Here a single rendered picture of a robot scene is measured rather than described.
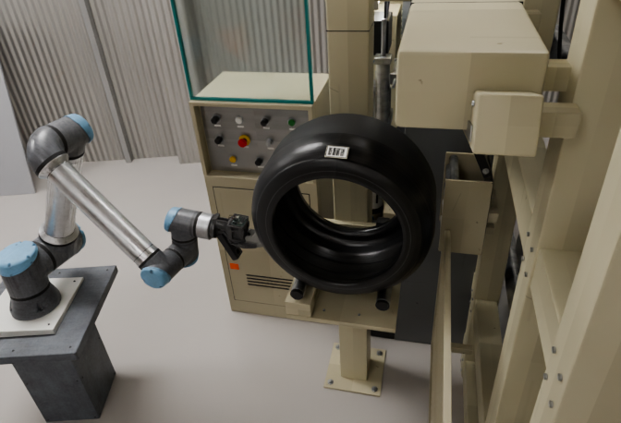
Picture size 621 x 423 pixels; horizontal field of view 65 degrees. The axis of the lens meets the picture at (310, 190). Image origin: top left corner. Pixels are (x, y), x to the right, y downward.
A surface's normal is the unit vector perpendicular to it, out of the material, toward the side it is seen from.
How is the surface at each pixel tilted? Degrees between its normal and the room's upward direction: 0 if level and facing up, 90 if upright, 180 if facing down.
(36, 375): 90
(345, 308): 0
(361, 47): 90
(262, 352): 0
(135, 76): 90
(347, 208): 90
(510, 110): 72
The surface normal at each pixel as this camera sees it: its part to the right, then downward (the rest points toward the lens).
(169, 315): -0.06, -0.84
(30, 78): 0.03, 0.54
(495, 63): -0.23, 0.53
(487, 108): -0.24, 0.25
